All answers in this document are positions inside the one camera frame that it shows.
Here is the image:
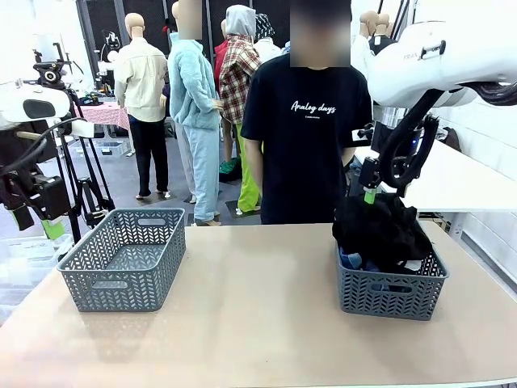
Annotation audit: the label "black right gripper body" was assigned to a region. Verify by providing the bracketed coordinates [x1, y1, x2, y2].
[371, 120, 423, 162]

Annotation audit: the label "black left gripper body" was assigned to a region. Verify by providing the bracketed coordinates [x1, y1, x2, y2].
[0, 161, 41, 209]

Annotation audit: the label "blue denim jeans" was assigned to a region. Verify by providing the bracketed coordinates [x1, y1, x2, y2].
[338, 245, 405, 294]

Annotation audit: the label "grey plastic woven basket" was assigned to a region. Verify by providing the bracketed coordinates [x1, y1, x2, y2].
[56, 207, 187, 313]
[334, 217, 450, 323]

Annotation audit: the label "person right forearm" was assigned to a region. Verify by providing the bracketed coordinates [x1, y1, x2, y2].
[245, 139, 264, 191]

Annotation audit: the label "black stool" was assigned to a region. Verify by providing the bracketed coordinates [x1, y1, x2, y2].
[347, 169, 364, 197]

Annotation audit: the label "clear plastic storage box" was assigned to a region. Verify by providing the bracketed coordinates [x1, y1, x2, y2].
[0, 234, 74, 308]

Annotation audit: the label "white background table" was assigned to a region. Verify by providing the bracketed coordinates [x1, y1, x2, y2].
[351, 139, 517, 213]

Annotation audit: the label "dark brown bag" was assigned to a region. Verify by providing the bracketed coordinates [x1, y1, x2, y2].
[442, 127, 461, 153]

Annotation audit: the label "person in black t-shirt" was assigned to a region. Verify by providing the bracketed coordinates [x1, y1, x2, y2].
[241, 0, 375, 226]

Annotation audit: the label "small clear floor bin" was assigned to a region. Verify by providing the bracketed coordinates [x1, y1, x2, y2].
[100, 137, 137, 157]

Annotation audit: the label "mannequin in white shirt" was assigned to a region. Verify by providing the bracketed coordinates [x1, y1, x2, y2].
[351, 10, 379, 82]

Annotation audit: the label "mannequin in black shirt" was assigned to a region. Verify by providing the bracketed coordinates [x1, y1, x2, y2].
[369, 13, 401, 56]

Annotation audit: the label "red checkered tablecloth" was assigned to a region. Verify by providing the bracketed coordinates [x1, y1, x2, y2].
[74, 101, 131, 131]

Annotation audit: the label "mannequin in neon green trousers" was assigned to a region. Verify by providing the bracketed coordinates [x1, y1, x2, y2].
[236, 120, 263, 215]

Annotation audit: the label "mannequin with patterned hat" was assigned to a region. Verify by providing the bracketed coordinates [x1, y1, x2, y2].
[254, 13, 284, 61]

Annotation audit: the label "mannequin in cream shirt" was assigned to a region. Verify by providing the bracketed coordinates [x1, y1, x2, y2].
[112, 12, 170, 200]

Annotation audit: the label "mannequin in plaid hooded shirt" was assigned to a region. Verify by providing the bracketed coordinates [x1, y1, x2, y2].
[217, 4, 263, 162]

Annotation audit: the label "mannequin in blue fleece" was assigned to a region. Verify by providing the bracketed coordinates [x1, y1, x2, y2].
[167, 0, 223, 227]

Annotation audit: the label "mannequin in red top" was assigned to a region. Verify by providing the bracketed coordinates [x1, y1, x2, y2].
[213, 18, 228, 82]

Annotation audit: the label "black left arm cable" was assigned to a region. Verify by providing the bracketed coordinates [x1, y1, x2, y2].
[0, 116, 84, 179]

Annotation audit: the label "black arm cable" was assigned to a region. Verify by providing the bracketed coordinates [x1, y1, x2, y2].
[0, 116, 84, 179]
[379, 80, 517, 191]

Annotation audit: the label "black camera tripod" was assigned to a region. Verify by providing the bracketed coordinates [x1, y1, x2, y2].
[32, 42, 116, 243]

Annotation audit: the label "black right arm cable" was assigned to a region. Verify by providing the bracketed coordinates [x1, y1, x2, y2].
[379, 80, 517, 191]

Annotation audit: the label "black camera on stand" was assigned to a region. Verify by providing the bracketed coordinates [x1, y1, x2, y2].
[100, 30, 120, 78]

